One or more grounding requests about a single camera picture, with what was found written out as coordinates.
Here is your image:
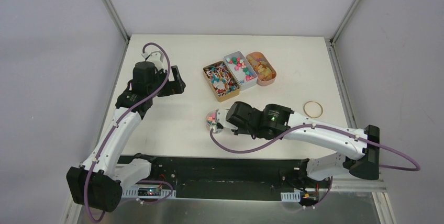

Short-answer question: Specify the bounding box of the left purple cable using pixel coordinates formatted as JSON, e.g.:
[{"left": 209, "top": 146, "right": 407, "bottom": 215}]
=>
[{"left": 83, "top": 42, "right": 174, "bottom": 224}]

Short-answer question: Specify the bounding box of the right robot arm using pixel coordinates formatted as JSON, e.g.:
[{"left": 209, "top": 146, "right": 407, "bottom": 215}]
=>
[{"left": 215, "top": 102, "right": 380, "bottom": 187}]

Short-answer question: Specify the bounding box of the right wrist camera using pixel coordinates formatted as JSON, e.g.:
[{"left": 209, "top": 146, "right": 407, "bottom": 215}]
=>
[{"left": 216, "top": 109, "right": 232, "bottom": 129}]

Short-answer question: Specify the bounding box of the white tin of candies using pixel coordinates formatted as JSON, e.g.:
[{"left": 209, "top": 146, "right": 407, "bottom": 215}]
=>
[{"left": 223, "top": 51, "right": 258, "bottom": 91}]

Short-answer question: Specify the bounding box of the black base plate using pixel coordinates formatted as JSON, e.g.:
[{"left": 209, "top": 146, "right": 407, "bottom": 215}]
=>
[{"left": 118, "top": 153, "right": 332, "bottom": 201}]

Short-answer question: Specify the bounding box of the right white cable duct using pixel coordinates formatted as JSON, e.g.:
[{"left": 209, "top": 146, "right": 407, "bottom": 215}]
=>
[{"left": 280, "top": 192, "right": 301, "bottom": 203}]

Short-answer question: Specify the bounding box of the gold ring lid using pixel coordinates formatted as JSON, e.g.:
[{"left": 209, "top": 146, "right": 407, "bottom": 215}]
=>
[{"left": 303, "top": 100, "right": 324, "bottom": 118}]

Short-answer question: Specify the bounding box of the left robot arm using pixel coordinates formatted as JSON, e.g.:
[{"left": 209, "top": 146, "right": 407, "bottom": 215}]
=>
[{"left": 66, "top": 61, "right": 186, "bottom": 212}]

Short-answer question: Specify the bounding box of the clear plastic cup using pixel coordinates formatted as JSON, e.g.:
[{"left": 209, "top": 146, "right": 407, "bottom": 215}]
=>
[{"left": 205, "top": 110, "right": 223, "bottom": 134}]

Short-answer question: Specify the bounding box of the pink tin of gummies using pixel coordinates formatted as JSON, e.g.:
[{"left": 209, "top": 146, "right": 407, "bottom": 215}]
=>
[{"left": 246, "top": 52, "right": 277, "bottom": 86}]

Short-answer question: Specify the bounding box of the gold tin of lollipops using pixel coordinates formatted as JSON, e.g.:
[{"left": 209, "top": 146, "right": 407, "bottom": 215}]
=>
[{"left": 203, "top": 61, "right": 240, "bottom": 103}]

